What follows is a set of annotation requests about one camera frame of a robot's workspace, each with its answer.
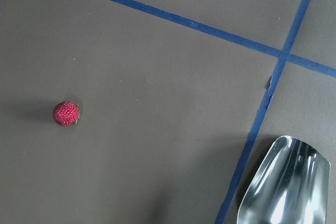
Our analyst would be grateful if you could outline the red strawberry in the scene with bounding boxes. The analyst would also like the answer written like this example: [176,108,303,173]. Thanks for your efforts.
[53,101,80,126]

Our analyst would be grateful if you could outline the metal scoop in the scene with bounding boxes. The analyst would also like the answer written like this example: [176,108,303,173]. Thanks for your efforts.
[237,135,330,224]

